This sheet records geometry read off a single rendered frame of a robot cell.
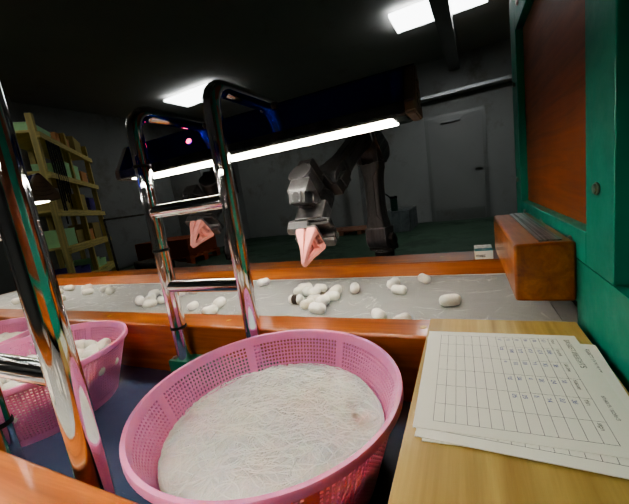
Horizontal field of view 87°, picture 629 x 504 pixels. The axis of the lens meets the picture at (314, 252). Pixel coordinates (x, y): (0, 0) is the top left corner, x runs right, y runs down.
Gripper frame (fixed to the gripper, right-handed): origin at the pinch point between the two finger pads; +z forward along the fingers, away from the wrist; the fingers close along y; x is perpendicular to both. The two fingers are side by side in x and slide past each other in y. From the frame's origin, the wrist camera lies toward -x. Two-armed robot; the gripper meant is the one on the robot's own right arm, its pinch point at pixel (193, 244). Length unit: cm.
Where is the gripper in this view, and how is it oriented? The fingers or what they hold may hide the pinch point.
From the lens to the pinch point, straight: 103.5
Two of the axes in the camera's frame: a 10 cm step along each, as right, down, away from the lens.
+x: 3.7, 6.2, 7.0
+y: 9.0, -0.7, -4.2
